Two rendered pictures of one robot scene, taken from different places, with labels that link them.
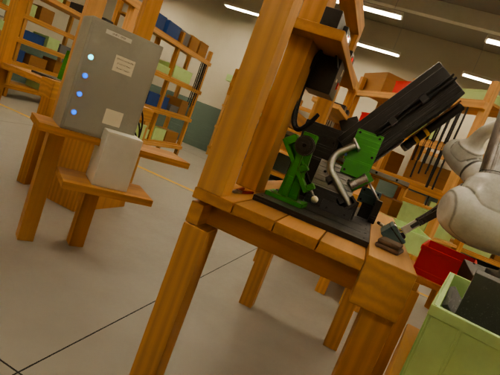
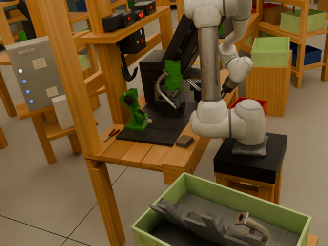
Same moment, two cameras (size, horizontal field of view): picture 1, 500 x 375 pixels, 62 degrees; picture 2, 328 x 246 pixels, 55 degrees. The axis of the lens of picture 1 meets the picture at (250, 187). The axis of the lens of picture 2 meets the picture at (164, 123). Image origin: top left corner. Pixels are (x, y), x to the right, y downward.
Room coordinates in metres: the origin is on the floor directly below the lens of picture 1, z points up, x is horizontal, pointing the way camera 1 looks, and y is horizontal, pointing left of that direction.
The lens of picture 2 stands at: (-0.28, -0.72, 1.97)
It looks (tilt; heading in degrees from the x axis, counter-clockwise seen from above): 29 degrees down; 12
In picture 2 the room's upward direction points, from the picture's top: 8 degrees counter-clockwise
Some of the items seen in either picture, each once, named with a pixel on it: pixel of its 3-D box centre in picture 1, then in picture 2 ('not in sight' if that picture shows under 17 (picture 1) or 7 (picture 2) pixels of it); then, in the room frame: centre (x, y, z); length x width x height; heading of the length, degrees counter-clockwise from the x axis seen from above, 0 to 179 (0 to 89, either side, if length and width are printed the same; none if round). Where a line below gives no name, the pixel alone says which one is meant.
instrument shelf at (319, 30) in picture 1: (324, 59); (131, 22); (1.99, -0.11, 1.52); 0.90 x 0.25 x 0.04; 165
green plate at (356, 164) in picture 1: (361, 155); (174, 73); (1.84, -0.41, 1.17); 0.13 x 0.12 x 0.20; 165
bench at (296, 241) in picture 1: (291, 293); (179, 151); (1.93, -0.36, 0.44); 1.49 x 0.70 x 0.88; 165
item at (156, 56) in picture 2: (315, 161); (160, 76); (2.07, -0.26, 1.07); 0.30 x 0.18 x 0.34; 165
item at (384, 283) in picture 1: (379, 244); (209, 113); (1.86, -0.64, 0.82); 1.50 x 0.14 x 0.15; 165
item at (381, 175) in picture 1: (366, 170); (187, 72); (1.98, -0.48, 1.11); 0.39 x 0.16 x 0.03; 75
